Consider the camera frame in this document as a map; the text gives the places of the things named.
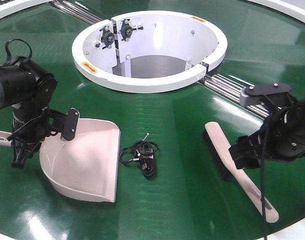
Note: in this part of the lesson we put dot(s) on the white outer rim left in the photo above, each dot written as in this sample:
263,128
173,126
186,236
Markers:
15,6

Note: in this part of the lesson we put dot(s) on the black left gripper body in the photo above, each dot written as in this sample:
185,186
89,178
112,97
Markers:
31,126

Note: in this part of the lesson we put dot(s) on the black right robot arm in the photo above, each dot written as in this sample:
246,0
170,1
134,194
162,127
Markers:
280,138

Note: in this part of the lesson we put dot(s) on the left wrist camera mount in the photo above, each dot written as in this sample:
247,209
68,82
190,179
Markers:
70,125

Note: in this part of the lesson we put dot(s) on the pink plastic dustpan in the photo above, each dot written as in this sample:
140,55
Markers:
85,168

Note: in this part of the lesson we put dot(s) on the yellow warning sticker back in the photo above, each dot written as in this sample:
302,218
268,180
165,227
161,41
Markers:
198,19

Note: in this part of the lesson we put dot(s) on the steel rollers top left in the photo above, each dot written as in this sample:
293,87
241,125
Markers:
76,10

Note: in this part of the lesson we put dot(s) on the white rim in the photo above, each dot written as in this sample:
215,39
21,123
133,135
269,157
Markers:
15,6
292,8

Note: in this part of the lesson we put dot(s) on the pink brush with black bristles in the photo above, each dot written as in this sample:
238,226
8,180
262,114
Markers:
218,146

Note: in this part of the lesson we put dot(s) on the black bearing mount right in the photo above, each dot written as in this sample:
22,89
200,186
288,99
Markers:
127,30

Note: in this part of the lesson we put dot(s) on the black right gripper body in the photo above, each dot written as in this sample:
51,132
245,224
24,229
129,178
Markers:
247,151

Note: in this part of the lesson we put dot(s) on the steel rollers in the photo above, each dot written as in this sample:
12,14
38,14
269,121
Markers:
228,88
76,10

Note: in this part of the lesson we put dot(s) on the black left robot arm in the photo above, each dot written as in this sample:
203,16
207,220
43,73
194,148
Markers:
28,88

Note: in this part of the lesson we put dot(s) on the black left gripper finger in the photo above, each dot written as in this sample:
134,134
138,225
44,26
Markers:
23,151

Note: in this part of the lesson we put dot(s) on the white outer rim right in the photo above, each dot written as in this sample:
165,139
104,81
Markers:
292,8

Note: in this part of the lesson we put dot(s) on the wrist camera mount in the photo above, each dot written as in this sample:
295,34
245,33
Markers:
70,125
275,92

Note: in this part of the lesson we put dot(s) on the yellow warning sticker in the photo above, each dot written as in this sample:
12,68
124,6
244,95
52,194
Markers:
198,19
89,67

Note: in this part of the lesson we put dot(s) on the steel rollers right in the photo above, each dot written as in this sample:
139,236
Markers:
228,88

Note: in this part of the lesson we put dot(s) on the black bearing mount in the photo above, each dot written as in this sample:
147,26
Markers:
127,30
107,38

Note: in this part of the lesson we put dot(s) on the black bearing mount left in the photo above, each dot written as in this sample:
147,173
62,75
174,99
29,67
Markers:
107,38

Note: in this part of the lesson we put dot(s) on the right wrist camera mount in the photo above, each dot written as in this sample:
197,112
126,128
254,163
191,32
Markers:
275,92

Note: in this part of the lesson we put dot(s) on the yellow warning sticker front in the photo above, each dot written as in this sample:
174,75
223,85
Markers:
89,67

